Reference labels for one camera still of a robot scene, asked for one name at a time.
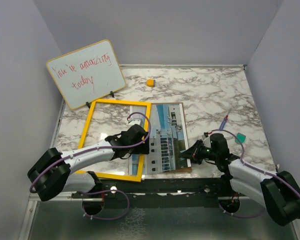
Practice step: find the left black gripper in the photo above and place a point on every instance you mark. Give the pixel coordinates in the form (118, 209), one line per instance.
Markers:
(143, 149)

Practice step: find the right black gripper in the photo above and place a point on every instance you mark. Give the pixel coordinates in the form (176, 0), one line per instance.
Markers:
(193, 152)

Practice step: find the photo of white building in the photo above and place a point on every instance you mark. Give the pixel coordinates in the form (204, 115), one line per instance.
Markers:
(170, 130)

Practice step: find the yellow picture frame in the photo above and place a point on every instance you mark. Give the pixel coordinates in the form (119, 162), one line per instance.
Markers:
(130, 178)

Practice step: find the small whiteboard yellow rim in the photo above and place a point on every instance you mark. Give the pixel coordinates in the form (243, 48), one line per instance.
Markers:
(87, 74)

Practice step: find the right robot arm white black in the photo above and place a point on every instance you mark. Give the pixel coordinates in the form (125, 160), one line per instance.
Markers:
(277, 192)

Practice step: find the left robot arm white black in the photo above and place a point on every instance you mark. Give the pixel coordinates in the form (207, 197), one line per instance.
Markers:
(49, 175)

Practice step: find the teal green cube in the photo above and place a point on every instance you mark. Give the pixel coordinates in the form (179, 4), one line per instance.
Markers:
(240, 138)

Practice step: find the yellow grey eraser block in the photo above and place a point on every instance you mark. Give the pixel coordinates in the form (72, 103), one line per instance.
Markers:
(151, 83)

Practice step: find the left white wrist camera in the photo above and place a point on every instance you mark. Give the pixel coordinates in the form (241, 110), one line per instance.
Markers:
(135, 121)

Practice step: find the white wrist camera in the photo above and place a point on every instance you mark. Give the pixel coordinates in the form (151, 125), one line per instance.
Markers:
(205, 136)
(135, 121)

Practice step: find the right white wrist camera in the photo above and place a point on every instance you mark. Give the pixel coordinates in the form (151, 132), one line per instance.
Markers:
(205, 136)

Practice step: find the brown frame backing board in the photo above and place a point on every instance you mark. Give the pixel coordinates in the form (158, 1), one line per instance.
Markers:
(182, 170)

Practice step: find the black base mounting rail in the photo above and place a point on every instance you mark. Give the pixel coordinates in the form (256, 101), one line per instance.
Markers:
(173, 192)

